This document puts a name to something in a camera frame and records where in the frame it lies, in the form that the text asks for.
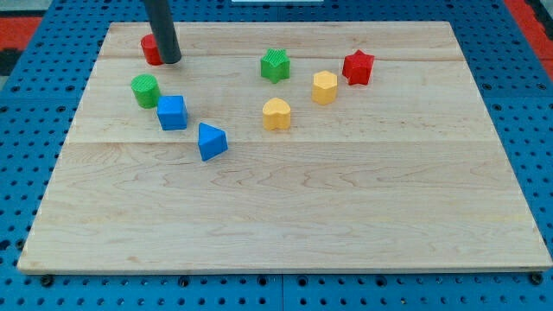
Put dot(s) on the blue cube block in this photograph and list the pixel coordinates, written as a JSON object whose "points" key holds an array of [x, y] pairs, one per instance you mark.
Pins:
{"points": [[172, 112]]}

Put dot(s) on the red cylinder block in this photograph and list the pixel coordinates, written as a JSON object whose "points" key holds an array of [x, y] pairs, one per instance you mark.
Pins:
{"points": [[150, 50]]}

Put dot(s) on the blue triangle block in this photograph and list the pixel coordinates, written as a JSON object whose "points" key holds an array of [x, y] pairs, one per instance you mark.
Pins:
{"points": [[212, 141]]}

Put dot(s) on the green cylinder block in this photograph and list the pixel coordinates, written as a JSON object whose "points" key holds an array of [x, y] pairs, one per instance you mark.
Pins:
{"points": [[146, 90]]}

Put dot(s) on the light wooden board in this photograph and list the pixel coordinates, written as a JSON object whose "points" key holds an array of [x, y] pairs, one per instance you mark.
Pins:
{"points": [[404, 175]]}

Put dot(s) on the yellow hexagon block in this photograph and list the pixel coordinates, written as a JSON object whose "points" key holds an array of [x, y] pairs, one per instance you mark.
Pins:
{"points": [[324, 87]]}

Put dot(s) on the green star block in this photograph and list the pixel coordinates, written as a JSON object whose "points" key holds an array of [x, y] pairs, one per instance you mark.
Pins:
{"points": [[275, 65]]}

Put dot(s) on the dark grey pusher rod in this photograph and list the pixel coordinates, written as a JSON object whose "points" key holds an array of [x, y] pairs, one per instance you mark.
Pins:
{"points": [[163, 29]]}

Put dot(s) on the red star block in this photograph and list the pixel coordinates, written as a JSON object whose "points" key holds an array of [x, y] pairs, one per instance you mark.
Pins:
{"points": [[357, 68]]}

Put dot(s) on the yellow heart block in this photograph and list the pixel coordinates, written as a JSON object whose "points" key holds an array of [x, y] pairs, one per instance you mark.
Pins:
{"points": [[276, 114]]}

